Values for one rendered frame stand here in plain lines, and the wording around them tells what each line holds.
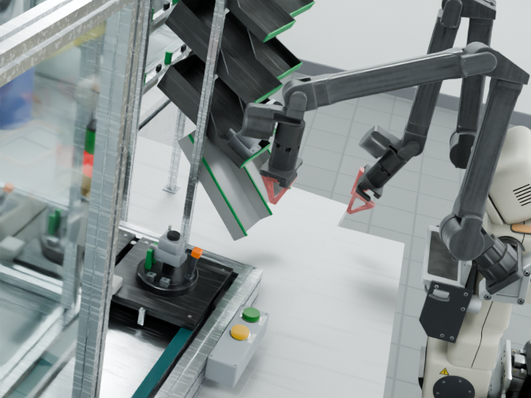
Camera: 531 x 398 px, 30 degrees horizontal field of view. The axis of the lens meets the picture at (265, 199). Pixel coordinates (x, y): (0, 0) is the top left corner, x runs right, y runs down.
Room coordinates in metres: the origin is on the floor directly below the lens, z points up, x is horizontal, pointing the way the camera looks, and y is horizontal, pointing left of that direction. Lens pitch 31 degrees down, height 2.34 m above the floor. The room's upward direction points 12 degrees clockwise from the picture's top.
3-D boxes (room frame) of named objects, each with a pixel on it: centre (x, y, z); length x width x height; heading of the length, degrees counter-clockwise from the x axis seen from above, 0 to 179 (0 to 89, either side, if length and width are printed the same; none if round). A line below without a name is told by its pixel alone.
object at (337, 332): (1.94, -0.02, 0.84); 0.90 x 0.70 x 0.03; 175
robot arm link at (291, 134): (1.83, -0.02, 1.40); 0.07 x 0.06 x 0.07; 96
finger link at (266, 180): (1.84, -0.02, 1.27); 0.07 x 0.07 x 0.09; 76
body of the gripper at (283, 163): (1.83, -0.02, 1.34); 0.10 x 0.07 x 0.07; 166
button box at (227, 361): (1.69, 0.00, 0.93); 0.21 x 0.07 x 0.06; 167
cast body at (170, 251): (1.83, 0.19, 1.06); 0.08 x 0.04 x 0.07; 74
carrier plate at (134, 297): (1.82, 0.19, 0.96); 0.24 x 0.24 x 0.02; 77
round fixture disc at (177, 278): (1.82, 0.19, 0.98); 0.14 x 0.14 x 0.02
